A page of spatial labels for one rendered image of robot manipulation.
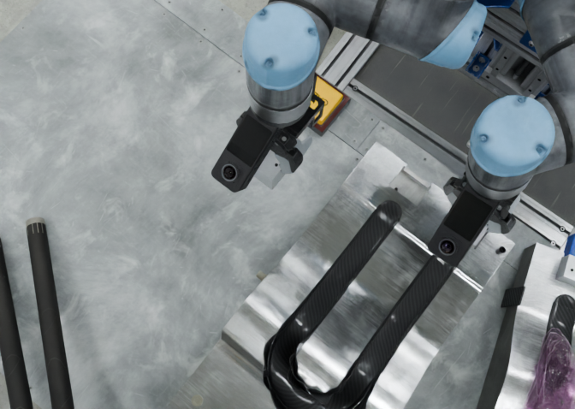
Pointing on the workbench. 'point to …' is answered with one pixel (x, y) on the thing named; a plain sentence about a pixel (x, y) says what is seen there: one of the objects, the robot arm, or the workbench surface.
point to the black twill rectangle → (512, 297)
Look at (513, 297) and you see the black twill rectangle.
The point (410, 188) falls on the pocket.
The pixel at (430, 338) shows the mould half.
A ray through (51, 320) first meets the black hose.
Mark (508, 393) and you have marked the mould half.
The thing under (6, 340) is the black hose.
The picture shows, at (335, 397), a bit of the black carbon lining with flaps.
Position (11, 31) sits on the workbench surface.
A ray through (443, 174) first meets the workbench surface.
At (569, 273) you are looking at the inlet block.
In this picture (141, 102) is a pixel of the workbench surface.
